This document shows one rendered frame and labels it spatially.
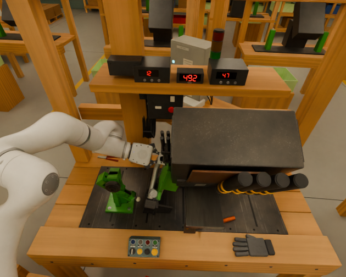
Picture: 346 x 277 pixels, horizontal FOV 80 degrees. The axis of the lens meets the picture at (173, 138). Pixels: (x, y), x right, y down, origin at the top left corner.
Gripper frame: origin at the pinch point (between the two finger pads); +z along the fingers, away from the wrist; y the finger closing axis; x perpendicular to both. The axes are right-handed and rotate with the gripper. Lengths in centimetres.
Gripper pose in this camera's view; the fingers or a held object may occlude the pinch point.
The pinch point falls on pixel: (160, 158)
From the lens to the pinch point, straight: 104.8
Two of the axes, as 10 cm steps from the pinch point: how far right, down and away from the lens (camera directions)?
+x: -2.2, 0.0, 9.8
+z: 9.5, 2.4, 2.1
